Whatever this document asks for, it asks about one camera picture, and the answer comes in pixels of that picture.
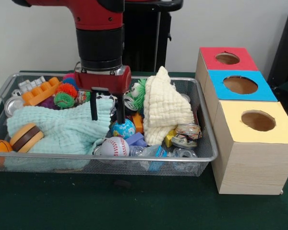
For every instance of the blue globe ball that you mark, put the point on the blue globe ball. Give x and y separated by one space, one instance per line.
128 130

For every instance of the mint green cloth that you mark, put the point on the mint green cloth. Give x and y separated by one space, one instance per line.
62 129

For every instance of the white baseball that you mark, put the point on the white baseball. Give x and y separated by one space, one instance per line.
115 146

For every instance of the crushed colourful can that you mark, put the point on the crushed colourful can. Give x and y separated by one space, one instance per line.
187 135

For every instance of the cream yellow cloth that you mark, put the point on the cream yellow cloth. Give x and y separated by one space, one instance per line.
165 107

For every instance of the orange toy brick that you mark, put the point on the orange toy brick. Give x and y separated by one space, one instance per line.
38 93

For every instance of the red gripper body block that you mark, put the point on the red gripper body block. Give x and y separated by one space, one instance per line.
103 82

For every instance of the purple toy block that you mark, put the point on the purple toy block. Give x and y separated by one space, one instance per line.
136 139

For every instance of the small orange basketball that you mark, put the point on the small orange basketball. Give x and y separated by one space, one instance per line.
0 146

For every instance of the toy hamburger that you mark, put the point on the toy hamburger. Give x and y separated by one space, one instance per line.
26 139

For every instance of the dark green table cloth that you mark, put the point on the dark green table cloth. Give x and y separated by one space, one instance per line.
110 203

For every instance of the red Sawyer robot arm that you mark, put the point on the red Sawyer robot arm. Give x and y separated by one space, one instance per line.
98 43

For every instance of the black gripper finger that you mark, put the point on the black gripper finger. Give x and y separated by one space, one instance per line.
120 110
94 107

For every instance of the shallow mesh bin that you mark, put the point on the shallow mesh bin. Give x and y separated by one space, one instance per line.
158 167

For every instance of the green spiky ball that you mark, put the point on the green spiky ball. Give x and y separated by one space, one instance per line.
140 91

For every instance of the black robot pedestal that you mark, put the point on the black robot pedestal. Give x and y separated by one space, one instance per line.
146 36

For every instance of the wooden box with three holes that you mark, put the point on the wooden box with three holes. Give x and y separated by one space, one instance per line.
254 163

